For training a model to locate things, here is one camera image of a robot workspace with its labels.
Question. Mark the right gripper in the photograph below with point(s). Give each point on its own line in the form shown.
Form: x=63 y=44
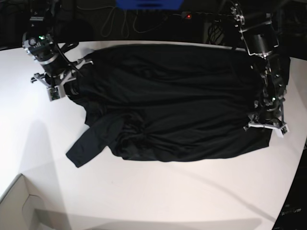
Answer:
x=59 y=77

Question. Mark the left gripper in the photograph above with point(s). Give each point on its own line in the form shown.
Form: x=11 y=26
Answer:
x=269 y=119

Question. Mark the black t-shirt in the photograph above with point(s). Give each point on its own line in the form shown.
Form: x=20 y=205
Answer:
x=167 y=103

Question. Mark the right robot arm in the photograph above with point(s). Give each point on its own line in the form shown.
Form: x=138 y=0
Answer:
x=39 y=42

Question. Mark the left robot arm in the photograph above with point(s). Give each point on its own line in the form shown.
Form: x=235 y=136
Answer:
x=261 y=43

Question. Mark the blue bin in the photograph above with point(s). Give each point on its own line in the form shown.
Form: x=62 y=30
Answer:
x=149 y=4

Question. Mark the black power strip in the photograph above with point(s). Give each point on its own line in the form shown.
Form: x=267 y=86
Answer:
x=188 y=15

